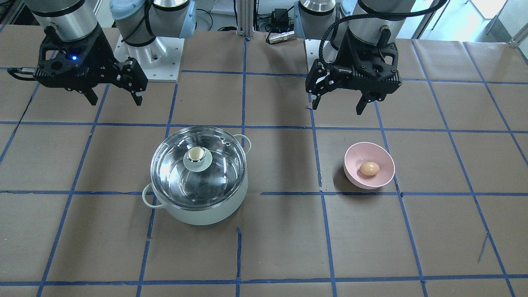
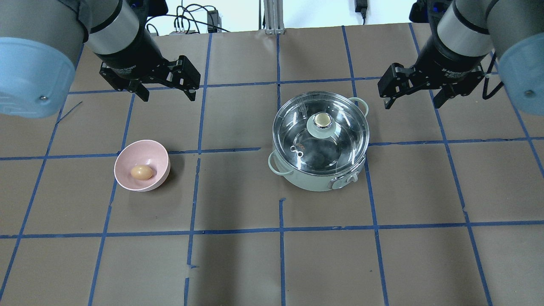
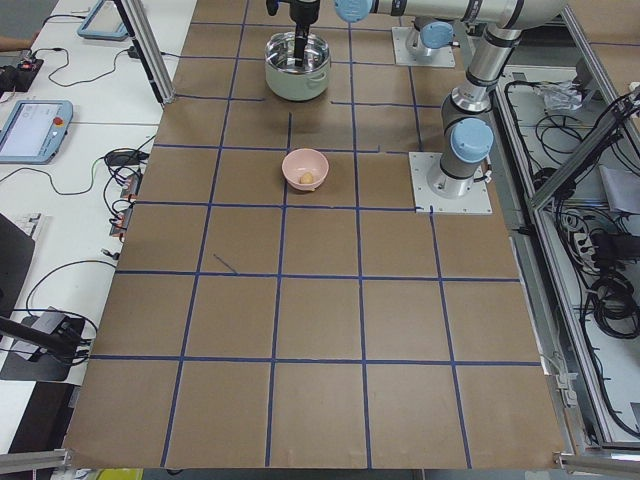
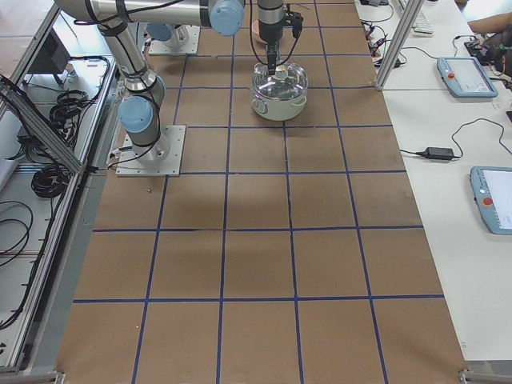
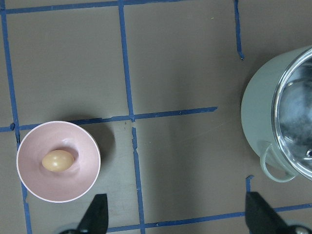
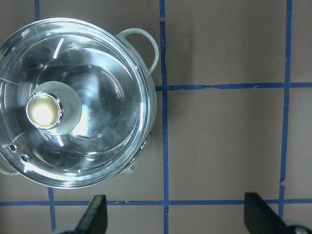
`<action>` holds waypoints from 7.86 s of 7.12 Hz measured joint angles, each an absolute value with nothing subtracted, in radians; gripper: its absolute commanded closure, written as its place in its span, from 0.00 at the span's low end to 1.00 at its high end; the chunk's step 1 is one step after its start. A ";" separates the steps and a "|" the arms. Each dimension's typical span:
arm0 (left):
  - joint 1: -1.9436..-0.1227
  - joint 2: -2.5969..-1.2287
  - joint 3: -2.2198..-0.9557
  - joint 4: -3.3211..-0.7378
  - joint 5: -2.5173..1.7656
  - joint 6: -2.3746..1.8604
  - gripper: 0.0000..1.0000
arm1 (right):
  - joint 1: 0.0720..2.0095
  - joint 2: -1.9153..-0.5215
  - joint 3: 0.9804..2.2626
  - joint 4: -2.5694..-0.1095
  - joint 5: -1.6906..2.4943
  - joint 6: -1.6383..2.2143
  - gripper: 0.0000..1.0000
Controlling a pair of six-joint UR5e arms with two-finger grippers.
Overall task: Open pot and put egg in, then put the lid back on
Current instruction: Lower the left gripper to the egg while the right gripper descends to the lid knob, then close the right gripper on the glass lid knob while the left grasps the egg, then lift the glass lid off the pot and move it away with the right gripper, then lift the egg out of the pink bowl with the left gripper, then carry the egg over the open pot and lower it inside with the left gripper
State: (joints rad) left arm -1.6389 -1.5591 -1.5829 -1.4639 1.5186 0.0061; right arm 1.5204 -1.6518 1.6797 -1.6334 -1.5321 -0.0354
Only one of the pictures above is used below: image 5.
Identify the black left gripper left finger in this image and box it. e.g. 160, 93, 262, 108
77, 194, 108, 234

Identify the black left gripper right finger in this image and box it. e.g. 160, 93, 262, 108
245, 192, 291, 234

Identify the brown egg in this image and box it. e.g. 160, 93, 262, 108
41, 150, 74, 172

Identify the glass pot lid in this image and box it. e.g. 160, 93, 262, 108
272, 47, 312, 179

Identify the pale green electric pot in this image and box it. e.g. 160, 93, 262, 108
241, 46, 309, 183

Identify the pink bowl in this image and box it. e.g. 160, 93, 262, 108
16, 121, 101, 203

